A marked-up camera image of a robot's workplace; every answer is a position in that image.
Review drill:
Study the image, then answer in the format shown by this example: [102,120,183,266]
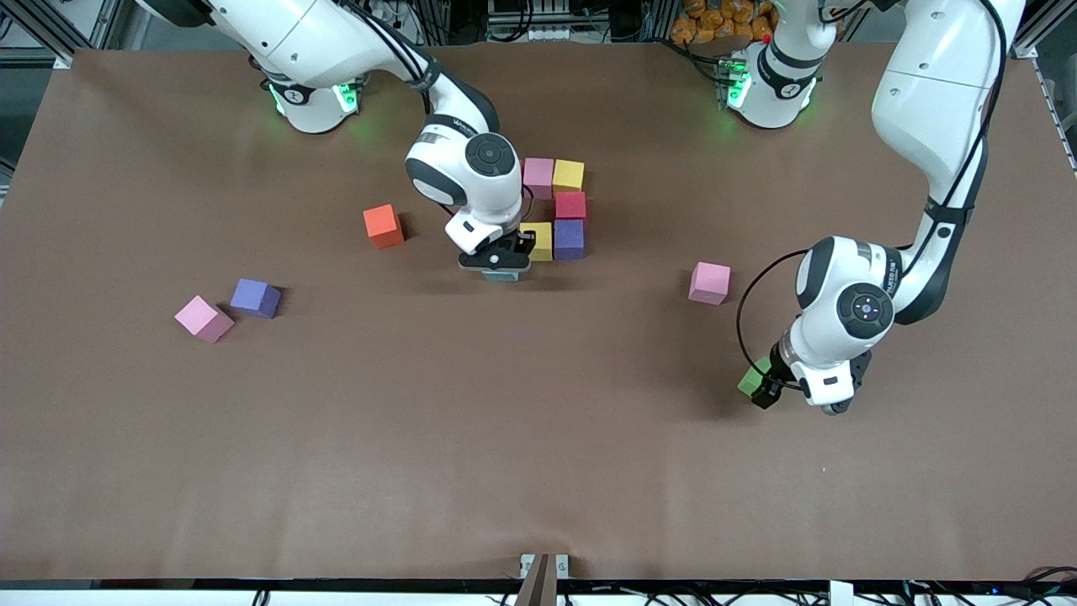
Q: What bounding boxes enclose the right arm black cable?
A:
[438,185,536,221]

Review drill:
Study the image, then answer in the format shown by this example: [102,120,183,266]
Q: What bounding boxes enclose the purple foam cube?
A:
[230,279,283,320]
[553,220,586,261]

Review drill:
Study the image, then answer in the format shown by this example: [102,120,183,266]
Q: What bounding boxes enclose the metal equipment rack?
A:
[486,0,611,43]

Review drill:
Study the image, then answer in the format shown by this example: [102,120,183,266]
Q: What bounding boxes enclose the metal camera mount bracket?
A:
[519,553,570,606]

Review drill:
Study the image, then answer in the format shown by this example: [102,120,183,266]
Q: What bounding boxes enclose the white table edge strip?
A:
[0,579,1077,606]

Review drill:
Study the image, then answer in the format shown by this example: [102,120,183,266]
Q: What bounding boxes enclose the orange snack bags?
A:
[669,0,779,43]

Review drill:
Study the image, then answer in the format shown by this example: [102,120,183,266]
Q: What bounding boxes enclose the orange foam cube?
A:
[363,204,406,250]

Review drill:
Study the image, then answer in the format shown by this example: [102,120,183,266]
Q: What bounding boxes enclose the light pink foam cube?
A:
[688,262,732,306]
[174,295,236,344]
[523,157,556,201]

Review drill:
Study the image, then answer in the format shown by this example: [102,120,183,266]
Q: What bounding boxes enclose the green foam cube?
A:
[737,357,773,399]

